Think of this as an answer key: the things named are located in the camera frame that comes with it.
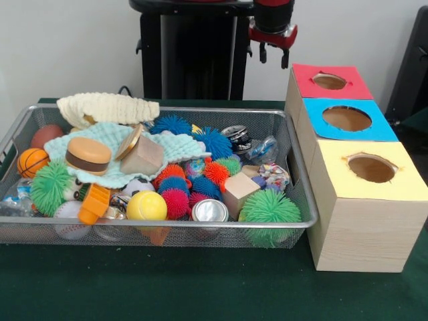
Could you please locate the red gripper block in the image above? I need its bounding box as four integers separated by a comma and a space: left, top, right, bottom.
247, 17, 298, 70

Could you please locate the crushed red soda can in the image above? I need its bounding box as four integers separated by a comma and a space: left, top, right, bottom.
220, 125, 251, 154

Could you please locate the clear plastic bottle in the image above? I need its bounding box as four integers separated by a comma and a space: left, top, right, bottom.
246, 135, 280, 165

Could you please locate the cream waffle cloth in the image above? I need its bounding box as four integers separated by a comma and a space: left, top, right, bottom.
56, 92, 161, 130

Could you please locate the wooden box with three holes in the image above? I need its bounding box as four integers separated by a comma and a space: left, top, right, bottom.
283, 63, 428, 274

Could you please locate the crumpled printed paper ball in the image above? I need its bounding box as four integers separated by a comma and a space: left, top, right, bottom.
257, 163, 291, 192

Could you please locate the black chair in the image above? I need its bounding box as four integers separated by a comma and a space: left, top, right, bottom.
384, 5, 428, 134

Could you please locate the large green spiky ball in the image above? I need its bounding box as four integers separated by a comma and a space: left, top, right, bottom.
237, 190, 302, 249

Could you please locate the plain wooden block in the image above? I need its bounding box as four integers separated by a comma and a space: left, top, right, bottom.
120, 134, 165, 178

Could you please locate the light teal waffle cloth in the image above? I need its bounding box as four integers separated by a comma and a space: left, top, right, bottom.
43, 122, 213, 187

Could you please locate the yellow ball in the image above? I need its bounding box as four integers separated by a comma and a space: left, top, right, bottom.
126, 191, 168, 222

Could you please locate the toy hamburger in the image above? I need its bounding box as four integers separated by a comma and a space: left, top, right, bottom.
65, 137, 113, 177

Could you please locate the orange plastic toy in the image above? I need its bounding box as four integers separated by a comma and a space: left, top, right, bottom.
77, 185, 111, 227

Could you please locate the dark green tablecloth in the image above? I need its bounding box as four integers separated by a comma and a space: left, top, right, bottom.
0, 97, 428, 321

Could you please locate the small brown football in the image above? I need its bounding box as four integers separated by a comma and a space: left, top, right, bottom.
31, 124, 65, 150

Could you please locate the small orange basketball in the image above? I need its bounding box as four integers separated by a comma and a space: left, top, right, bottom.
17, 148, 51, 179

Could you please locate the shallow wire mesh bin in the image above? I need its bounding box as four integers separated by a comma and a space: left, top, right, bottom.
0, 103, 318, 252

